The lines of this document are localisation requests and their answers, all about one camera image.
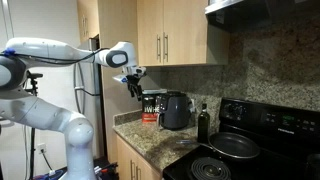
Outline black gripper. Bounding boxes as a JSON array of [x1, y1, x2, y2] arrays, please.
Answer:
[[126, 73, 144, 102]]

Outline light wood base cabinet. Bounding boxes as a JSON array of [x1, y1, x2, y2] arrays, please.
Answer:
[[115, 134, 165, 180]]

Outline black red protein powder tub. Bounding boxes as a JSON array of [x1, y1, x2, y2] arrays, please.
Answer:
[[141, 88, 168, 124]]

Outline stainless steel refrigerator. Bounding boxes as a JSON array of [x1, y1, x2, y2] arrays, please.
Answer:
[[73, 35, 104, 158]]

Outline white backsplash outlet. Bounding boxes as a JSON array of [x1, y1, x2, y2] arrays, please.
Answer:
[[188, 97, 197, 114]]

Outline dark olive oil bottle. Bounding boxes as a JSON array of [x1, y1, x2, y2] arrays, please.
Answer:
[[197, 102, 211, 145]]

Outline red black tools on floor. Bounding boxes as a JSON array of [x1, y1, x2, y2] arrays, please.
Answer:
[[94, 161, 120, 178]]

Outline black coil burner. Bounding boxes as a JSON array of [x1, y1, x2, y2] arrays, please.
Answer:
[[187, 156, 233, 180]]

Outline small black frying pan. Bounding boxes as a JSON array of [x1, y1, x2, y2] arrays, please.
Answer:
[[175, 131, 262, 161]]

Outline black tripod stand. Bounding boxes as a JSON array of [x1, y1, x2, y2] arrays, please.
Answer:
[[25, 70, 45, 180]]

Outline blue item on floor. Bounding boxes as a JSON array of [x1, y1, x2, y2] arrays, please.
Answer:
[[32, 168, 69, 180]]

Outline steel range hood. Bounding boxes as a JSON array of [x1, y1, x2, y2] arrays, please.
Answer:
[[204, 0, 320, 34]]

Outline black electric stove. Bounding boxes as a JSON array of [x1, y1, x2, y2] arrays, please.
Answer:
[[162, 96, 320, 180]]

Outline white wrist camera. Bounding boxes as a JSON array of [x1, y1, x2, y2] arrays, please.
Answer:
[[112, 73, 130, 85]]

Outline light wood fridge enclosure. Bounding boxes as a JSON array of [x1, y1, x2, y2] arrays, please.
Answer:
[[76, 0, 163, 165]]

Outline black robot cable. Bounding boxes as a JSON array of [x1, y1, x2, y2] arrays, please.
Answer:
[[0, 47, 112, 67]]

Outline light wood wall cabinet body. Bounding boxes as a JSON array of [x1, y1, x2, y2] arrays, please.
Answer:
[[136, 0, 231, 68]]

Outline white wall outlet with cable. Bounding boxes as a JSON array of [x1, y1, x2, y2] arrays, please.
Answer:
[[36, 142, 56, 174]]

